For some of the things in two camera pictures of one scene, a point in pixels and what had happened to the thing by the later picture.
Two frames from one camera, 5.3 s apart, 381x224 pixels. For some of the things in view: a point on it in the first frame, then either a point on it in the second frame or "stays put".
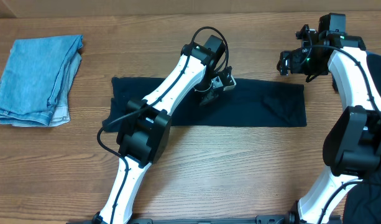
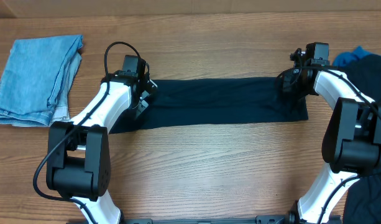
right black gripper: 285,62 → 289,83
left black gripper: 209,94 → 143,106
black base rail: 261,219 stays put
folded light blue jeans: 35,87 stays put
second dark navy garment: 367,200 stays put
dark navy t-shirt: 250,102 stays put
